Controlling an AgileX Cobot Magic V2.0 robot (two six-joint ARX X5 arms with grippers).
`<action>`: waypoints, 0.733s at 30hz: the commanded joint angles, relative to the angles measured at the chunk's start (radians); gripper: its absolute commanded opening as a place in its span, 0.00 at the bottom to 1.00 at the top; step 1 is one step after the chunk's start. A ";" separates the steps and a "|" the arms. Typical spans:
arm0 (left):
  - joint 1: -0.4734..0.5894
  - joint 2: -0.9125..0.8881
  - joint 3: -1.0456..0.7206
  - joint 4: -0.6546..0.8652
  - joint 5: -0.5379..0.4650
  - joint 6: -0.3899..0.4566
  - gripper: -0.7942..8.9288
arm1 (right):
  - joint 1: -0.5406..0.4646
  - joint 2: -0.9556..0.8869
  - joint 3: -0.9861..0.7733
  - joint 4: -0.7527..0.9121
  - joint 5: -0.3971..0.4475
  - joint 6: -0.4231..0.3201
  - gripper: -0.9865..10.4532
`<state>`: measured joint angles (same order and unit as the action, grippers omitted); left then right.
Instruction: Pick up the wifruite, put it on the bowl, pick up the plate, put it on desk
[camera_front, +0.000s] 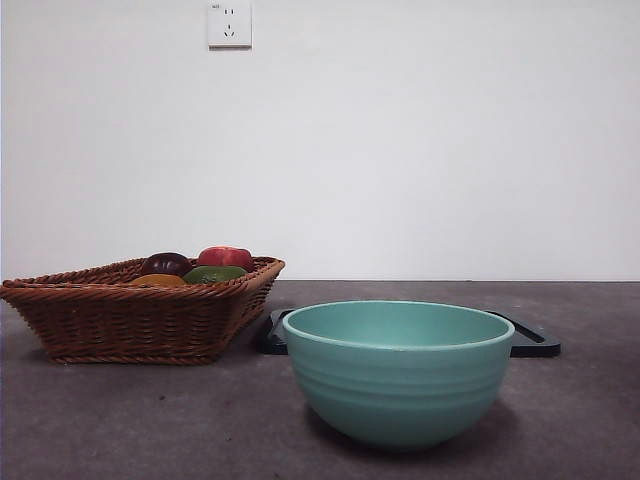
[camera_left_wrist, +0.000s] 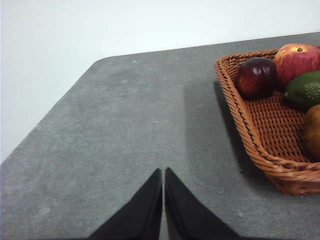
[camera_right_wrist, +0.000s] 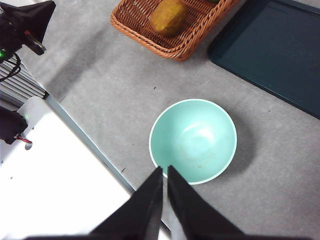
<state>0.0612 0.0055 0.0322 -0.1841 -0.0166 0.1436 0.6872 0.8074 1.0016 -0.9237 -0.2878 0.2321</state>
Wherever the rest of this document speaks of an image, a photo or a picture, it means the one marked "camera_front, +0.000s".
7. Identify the orange-brown kiwi fruit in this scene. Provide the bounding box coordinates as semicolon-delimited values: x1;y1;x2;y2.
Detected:
130;273;187;288

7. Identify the teal ribbed bowl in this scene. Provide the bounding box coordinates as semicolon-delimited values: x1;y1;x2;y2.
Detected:
282;299;516;447

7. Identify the red apple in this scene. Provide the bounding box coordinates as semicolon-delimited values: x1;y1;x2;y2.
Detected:
196;245;255;271

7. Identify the green fruit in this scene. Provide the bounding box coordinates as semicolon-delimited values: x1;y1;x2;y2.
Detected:
181;265;250;285

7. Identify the dark purple fruit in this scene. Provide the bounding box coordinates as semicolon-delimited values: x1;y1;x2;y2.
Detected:
138;252;194;278

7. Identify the brown wicker basket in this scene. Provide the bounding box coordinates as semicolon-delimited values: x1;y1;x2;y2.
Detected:
0;255;286;365

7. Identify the dark rectangular tray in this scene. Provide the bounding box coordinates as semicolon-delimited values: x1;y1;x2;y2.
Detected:
257;308;561;358

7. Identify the white wall socket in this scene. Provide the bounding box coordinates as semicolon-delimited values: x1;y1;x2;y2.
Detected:
207;0;253;50

